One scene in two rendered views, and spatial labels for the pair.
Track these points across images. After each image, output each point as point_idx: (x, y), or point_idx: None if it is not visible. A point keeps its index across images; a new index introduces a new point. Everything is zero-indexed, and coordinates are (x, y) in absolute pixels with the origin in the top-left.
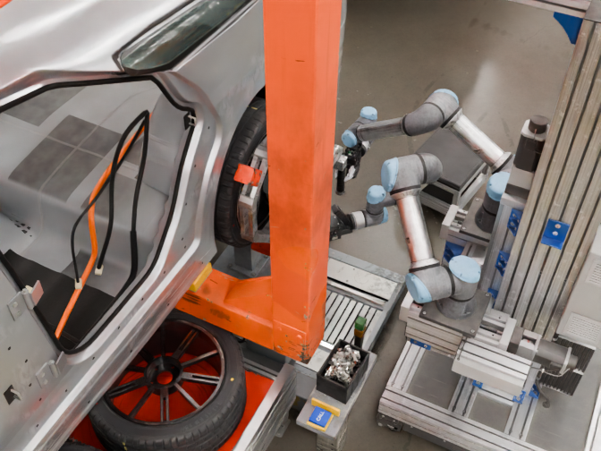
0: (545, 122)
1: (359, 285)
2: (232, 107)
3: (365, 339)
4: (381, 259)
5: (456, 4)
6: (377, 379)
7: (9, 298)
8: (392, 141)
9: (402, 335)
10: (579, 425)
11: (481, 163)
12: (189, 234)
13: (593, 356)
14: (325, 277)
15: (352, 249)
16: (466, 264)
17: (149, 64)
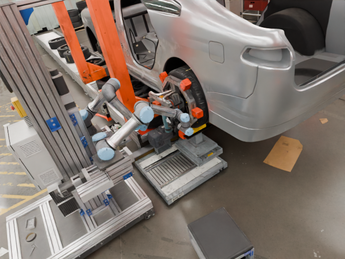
0: (49, 70)
1: (174, 182)
2: (164, 47)
3: (150, 176)
4: (189, 203)
5: None
6: (136, 178)
7: (120, 23)
8: (291, 255)
9: (147, 193)
10: (56, 211)
11: (202, 251)
12: (157, 75)
13: (67, 237)
14: (120, 98)
15: (202, 194)
16: (81, 113)
17: (144, 1)
